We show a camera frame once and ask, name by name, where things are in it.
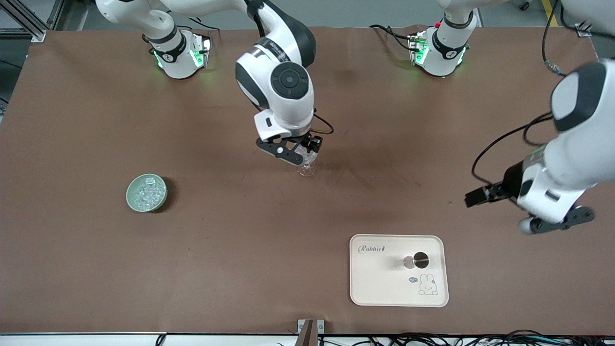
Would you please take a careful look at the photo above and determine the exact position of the small steel jigger cup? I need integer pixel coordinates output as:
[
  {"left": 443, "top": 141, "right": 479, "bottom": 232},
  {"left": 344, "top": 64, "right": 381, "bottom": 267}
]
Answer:
[{"left": 403, "top": 251, "right": 431, "bottom": 270}]

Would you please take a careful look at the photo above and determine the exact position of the clear stemmed wine glass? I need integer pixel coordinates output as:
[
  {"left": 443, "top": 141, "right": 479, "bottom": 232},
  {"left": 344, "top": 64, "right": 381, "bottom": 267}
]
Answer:
[{"left": 295, "top": 144, "right": 319, "bottom": 177}]

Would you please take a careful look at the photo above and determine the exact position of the heap of clear ice cubes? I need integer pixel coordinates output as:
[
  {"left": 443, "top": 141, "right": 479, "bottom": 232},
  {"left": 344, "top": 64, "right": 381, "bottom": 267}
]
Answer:
[{"left": 132, "top": 177, "right": 162, "bottom": 209}]

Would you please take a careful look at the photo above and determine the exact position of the white tray with rabbit print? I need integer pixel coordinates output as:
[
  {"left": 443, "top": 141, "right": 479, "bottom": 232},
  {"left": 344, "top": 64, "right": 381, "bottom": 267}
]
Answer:
[{"left": 349, "top": 234, "right": 449, "bottom": 308}]

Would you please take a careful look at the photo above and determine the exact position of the brown table cover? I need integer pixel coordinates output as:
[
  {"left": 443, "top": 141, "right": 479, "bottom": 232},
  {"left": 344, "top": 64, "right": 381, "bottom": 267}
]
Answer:
[{"left": 0, "top": 25, "right": 615, "bottom": 336}]

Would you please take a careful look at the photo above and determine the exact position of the green ceramic bowl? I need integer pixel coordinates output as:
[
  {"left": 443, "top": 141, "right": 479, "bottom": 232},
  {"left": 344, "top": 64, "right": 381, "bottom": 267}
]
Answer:
[{"left": 126, "top": 173, "right": 168, "bottom": 212}]

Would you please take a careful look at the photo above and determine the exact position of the black left arm base cable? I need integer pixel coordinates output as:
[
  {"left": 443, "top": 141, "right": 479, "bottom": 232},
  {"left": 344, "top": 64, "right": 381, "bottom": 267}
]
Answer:
[{"left": 369, "top": 24, "right": 415, "bottom": 52}]

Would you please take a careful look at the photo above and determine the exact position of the black arm base cable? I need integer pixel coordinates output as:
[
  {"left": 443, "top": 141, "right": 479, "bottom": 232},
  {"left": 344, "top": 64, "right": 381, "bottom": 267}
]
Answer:
[
  {"left": 369, "top": 24, "right": 415, "bottom": 52},
  {"left": 186, "top": 17, "right": 221, "bottom": 34}
]

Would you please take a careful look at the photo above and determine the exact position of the tangled black cable bundle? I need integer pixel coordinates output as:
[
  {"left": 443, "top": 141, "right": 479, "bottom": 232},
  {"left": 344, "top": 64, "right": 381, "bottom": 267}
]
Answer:
[{"left": 317, "top": 330, "right": 615, "bottom": 346}]

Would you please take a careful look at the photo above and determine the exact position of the black right arm base cable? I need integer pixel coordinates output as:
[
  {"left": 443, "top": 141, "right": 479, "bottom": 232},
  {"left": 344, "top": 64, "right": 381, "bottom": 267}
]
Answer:
[{"left": 186, "top": 17, "right": 221, "bottom": 34}]

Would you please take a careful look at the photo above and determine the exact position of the metal table edge bracket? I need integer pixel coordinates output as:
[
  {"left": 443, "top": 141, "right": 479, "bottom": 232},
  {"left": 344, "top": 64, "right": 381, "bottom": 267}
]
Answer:
[{"left": 297, "top": 319, "right": 325, "bottom": 346}]

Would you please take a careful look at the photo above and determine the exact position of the white table edge rail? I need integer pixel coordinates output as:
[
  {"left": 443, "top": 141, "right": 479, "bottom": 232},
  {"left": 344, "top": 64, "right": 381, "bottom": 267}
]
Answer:
[{"left": 0, "top": 332, "right": 301, "bottom": 346}]

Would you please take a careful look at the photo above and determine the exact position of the aluminium frame strut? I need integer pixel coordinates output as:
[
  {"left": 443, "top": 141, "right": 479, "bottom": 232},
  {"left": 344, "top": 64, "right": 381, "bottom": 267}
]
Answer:
[{"left": 0, "top": 0, "right": 65, "bottom": 43}]

